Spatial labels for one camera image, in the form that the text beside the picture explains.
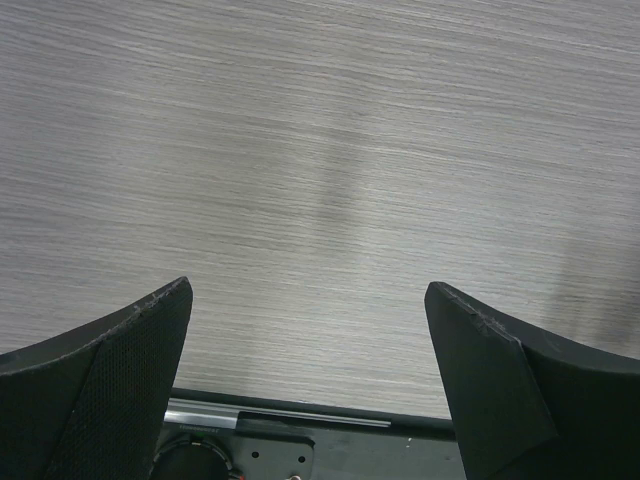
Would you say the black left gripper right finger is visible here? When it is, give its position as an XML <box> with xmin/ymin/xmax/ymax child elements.
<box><xmin>424</xmin><ymin>282</ymin><xmax>639</xmax><ymax>479</ymax></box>

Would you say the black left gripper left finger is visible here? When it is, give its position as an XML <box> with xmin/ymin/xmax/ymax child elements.
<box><xmin>1</xmin><ymin>277</ymin><xmax>193</xmax><ymax>479</ymax></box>

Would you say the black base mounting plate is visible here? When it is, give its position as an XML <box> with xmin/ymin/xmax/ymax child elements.
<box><xmin>150</xmin><ymin>389</ymin><xmax>465</xmax><ymax>479</ymax></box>

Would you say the aluminium rail left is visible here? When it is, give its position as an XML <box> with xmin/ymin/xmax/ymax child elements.
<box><xmin>164</xmin><ymin>410</ymin><xmax>391</xmax><ymax>429</ymax></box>

